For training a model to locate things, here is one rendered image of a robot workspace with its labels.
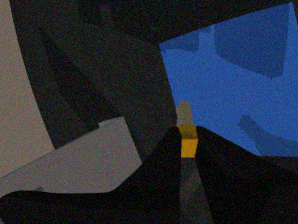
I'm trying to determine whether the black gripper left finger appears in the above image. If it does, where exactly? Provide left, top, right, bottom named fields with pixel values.
left=0, top=127, right=182, bottom=224

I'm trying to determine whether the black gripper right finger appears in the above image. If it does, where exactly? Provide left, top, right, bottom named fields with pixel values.
left=196, top=127, right=298, bottom=224

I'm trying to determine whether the blue square mat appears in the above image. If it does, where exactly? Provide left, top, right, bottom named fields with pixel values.
left=160, top=2, right=298, bottom=157

